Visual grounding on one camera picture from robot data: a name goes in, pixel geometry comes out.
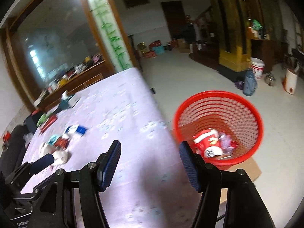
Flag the blue grey bag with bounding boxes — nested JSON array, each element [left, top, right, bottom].
[[243, 69, 257, 96]]

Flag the blue white medicine box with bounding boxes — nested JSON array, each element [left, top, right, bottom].
[[65, 125, 87, 137]]

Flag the clear plastic bag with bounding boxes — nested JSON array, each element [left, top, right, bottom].
[[219, 132, 238, 155]]

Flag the green cloth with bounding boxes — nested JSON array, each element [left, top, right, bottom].
[[37, 113, 49, 127]]

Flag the floral purple bed sheet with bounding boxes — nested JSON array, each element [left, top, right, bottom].
[[20, 67, 203, 228]]

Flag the teal tissue box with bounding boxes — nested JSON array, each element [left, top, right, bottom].
[[59, 91, 79, 110]]

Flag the red white torn carton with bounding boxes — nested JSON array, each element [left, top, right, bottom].
[[192, 129, 224, 158]]

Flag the white plastic bucket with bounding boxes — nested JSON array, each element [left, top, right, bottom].
[[250, 58, 265, 80]]

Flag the dark red pouch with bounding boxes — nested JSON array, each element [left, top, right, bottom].
[[40, 115, 57, 134]]

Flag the black sofa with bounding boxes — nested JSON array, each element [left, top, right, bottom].
[[1, 125, 29, 178]]

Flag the red plastic mesh basket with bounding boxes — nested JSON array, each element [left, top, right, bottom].
[[172, 91, 263, 170]]

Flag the wooden framed glass partition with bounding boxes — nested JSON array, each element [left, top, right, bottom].
[[1, 0, 138, 111]]

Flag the teal tissue packet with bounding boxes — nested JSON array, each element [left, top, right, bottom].
[[47, 134, 61, 146]]

